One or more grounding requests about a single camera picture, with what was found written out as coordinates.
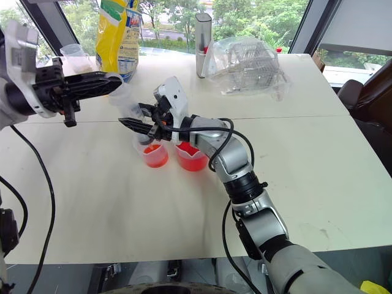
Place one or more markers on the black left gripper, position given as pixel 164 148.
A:
pixel 49 88

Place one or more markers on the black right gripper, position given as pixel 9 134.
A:
pixel 160 128

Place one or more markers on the clear plastic measuring cup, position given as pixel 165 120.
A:
pixel 122 98

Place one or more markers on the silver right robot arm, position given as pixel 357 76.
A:
pixel 232 159

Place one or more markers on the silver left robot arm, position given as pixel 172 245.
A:
pixel 3 105

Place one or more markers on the empty clear measuring cup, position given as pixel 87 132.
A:
pixel 73 51

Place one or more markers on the clear cup with red liquid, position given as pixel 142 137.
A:
pixel 191 159
pixel 156 157

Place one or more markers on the yellow plastic refill bag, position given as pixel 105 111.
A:
pixel 118 36

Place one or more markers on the tall silver metal container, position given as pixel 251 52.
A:
pixel 203 46

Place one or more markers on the clear plastic packaging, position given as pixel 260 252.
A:
pixel 251 65

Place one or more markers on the black box device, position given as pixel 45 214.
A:
pixel 7 228

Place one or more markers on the dark rounded shape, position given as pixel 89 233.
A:
pixel 165 288

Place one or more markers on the dark brown office chair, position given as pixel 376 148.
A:
pixel 367 101

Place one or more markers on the yellow crumpled object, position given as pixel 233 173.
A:
pixel 374 288

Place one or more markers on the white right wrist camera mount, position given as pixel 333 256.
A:
pixel 177 92

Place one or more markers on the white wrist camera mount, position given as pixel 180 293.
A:
pixel 18 55
pixel 177 92

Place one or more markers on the black window frame bar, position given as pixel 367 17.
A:
pixel 307 26
pixel 50 24

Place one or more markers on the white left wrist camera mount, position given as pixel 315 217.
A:
pixel 18 55

